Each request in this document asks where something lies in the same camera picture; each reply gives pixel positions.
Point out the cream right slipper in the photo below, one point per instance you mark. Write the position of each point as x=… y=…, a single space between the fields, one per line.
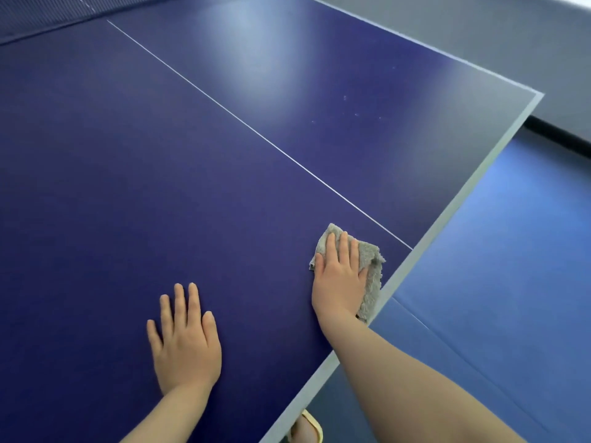
x=313 y=424

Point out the dark blue table tennis net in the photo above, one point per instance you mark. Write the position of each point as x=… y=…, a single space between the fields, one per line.
x=55 y=11

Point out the person's left hand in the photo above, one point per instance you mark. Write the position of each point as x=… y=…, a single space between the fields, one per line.
x=187 y=350

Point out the person's right forearm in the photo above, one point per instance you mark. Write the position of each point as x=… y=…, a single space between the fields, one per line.
x=415 y=387

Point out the blue table tennis table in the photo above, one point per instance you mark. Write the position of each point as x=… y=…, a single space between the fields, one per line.
x=138 y=156

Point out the person's right hand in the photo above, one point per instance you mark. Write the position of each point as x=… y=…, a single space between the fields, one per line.
x=339 y=290

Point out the grey cleaning cloth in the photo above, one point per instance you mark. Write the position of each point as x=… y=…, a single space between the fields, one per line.
x=371 y=281

